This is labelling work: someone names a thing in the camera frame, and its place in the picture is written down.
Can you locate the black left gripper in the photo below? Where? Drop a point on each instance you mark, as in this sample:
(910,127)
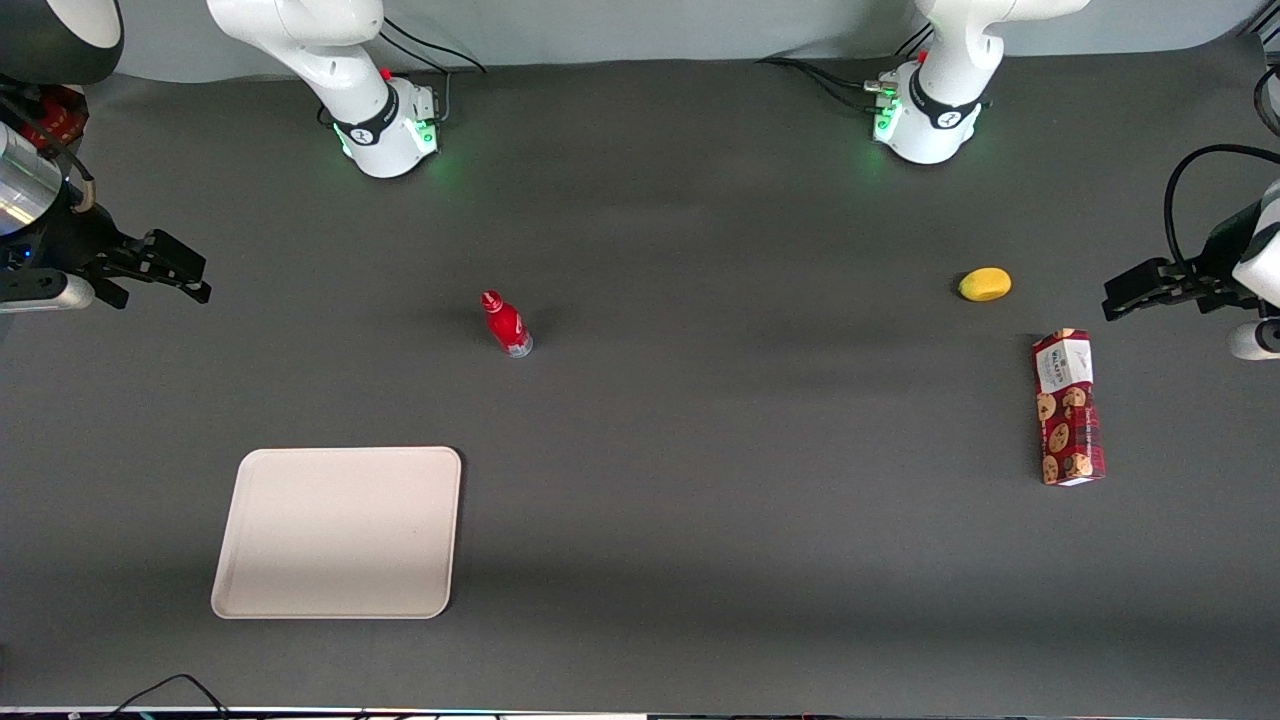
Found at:
(1212,264)

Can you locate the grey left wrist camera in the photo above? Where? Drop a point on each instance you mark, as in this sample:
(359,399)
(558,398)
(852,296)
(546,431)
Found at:
(1257,340)

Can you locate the red coke bottle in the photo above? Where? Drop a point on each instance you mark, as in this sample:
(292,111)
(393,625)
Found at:
(507,325)

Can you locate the red patterned object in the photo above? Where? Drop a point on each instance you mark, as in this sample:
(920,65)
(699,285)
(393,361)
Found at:
(58,112)

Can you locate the beige plastic tray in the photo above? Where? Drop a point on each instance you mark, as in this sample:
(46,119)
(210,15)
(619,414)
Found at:
(340,532)

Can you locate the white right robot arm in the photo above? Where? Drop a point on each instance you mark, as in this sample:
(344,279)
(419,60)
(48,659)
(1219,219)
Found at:
(382,128)

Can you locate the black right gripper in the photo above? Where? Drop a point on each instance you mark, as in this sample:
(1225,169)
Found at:
(68,245)

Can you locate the red cookie box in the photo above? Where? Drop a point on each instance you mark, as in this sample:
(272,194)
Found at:
(1068,408)

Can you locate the yellow lemon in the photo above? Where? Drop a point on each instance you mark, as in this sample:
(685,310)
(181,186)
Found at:
(985,284)

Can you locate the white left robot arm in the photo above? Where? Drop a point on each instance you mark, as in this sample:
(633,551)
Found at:
(938,112)

